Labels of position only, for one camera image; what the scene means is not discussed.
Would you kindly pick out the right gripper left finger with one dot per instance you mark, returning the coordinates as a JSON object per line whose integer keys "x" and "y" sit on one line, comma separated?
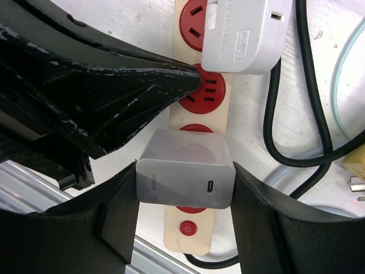
{"x": 91, "y": 233}

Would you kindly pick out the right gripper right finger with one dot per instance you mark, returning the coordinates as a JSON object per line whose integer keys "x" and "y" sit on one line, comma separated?
{"x": 278, "y": 234}

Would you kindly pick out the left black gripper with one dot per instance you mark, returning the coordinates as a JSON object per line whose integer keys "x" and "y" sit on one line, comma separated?
{"x": 69, "y": 91}

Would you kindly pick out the white Honor charger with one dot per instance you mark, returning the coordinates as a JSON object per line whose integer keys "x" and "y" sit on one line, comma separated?
{"x": 185, "y": 168}

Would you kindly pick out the yellow plug adapter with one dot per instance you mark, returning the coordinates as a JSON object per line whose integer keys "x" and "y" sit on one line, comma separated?
{"x": 354, "y": 162}

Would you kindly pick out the beige red power strip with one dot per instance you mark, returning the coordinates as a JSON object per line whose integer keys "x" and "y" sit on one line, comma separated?
{"x": 189, "y": 229}

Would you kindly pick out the aluminium front rail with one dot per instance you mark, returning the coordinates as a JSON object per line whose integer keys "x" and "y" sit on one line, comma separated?
{"x": 23, "y": 191}

